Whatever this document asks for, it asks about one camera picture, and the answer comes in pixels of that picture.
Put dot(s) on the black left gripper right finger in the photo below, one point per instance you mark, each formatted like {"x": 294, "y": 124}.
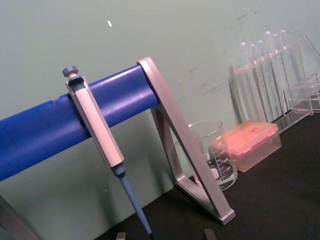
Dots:
{"x": 209, "y": 235}

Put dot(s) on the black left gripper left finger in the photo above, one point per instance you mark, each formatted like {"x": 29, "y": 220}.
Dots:
{"x": 121, "y": 237}

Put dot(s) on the clear glass beaker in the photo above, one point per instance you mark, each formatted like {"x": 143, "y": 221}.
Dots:
{"x": 225, "y": 172}

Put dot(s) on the black table cloth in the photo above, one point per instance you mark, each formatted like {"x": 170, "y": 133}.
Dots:
{"x": 275, "y": 200}

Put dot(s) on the pink pipette tip box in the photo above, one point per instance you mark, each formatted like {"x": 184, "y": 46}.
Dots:
{"x": 252, "y": 147}

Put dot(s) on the white and blue pipette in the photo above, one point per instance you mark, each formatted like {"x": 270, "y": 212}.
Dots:
{"x": 96, "y": 127}

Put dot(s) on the pipette stand with blue bar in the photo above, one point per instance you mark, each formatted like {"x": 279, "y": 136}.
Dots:
{"x": 45, "y": 125}

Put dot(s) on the clear acrylic tube rack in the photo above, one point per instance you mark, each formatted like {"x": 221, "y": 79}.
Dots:
{"x": 300, "y": 100}

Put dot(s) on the clear plastic tube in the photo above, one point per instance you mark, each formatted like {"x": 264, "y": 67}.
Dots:
{"x": 276, "y": 45}
{"x": 262, "y": 52}
{"x": 269, "y": 42}
{"x": 255, "y": 60}
{"x": 246, "y": 60}
{"x": 285, "y": 42}

